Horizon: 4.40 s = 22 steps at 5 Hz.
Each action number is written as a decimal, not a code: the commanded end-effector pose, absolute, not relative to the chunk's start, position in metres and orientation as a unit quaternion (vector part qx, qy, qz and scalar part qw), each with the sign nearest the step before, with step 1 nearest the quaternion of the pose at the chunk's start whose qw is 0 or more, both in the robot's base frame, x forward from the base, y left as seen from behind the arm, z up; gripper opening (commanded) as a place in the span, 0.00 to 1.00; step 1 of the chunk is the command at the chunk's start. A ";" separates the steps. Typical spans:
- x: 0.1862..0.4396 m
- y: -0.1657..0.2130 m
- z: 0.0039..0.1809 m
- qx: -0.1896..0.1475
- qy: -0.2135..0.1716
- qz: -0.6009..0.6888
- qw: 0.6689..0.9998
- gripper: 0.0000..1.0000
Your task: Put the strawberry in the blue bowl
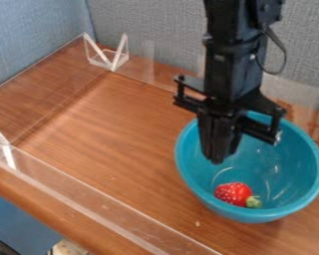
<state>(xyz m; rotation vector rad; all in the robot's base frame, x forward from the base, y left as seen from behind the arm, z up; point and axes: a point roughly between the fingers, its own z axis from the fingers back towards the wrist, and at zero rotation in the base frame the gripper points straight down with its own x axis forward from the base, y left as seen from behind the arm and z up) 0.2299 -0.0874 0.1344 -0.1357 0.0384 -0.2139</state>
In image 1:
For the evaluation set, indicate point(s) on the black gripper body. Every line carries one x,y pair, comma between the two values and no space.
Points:
229,89

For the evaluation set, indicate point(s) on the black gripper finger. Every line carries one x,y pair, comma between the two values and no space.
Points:
226,137
207,125

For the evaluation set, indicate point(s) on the red toy strawberry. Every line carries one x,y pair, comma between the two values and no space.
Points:
237,194

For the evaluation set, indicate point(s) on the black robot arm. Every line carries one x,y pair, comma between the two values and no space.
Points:
238,20

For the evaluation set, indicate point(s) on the blue plastic bowl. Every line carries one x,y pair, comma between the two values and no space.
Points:
281,172

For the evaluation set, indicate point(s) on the clear acrylic back barrier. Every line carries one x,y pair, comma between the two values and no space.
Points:
298,97

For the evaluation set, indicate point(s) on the clear acrylic barrier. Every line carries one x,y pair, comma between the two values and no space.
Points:
150,234
298,97
24,51

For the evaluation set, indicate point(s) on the clear acrylic left barrier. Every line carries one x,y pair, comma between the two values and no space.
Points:
24,51

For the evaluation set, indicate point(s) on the clear acrylic front barrier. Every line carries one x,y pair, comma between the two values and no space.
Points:
150,234

